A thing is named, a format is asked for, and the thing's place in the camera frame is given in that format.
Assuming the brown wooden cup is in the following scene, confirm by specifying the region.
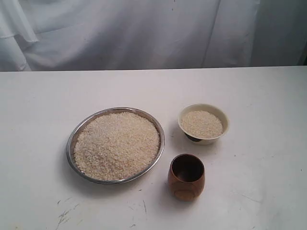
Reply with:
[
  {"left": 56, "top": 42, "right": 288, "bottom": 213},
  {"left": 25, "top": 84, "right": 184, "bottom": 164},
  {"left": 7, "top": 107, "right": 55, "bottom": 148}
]
[{"left": 167, "top": 154, "right": 205, "bottom": 202}]

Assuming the rice in cream bowl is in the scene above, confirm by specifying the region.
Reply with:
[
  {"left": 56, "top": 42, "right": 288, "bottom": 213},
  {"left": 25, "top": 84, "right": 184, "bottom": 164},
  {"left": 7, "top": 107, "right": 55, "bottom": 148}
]
[{"left": 180, "top": 111, "right": 223, "bottom": 139}]

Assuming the cream ceramic bowl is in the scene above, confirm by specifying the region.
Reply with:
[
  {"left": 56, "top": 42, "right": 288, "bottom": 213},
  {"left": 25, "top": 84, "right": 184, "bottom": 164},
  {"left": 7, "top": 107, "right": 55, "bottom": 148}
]
[{"left": 177, "top": 104, "right": 229, "bottom": 145}]

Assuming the rice heap in tray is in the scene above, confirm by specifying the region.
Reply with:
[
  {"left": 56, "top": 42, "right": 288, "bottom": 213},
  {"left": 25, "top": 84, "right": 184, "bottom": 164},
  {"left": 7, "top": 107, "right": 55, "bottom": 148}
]
[{"left": 74, "top": 112, "right": 160, "bottom": 181}]

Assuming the round steel rice tray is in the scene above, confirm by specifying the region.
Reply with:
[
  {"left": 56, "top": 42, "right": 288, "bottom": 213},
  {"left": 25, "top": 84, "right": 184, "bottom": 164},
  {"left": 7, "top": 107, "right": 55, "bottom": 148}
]
[{"left": 66, "top": 107, "right": 165, "bottom": 185}]

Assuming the white cloth backdrop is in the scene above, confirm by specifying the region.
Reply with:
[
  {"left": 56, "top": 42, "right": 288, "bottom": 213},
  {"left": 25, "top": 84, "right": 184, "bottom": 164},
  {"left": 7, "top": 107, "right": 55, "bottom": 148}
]
[{"left": 0, "top": 0, "right": 307, "bottom": 71}]

